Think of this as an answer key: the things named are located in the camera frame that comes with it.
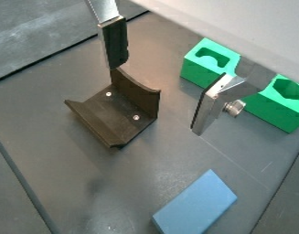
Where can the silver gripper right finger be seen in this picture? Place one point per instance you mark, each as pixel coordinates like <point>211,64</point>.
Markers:
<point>222,96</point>

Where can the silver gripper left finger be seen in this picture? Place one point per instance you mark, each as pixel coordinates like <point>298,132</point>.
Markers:
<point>112,28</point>

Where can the blue rectangular block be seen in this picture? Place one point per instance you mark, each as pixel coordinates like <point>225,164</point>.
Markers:
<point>197,207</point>

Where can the green foam shape board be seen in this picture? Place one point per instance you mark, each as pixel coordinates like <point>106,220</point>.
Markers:
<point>275,104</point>

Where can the black curved fixture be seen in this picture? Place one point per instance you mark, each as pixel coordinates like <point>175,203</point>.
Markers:
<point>119,111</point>

